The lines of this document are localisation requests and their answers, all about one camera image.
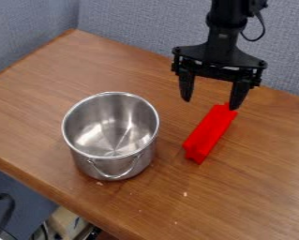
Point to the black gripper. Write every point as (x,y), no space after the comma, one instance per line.
(218,59)

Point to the red plastic block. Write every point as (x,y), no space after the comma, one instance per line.
(207,133)

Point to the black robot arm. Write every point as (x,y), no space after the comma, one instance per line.
(238,14)

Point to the metal pot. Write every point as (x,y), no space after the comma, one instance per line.
(109,130)

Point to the beige box under table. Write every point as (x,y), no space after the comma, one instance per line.
(65,226)

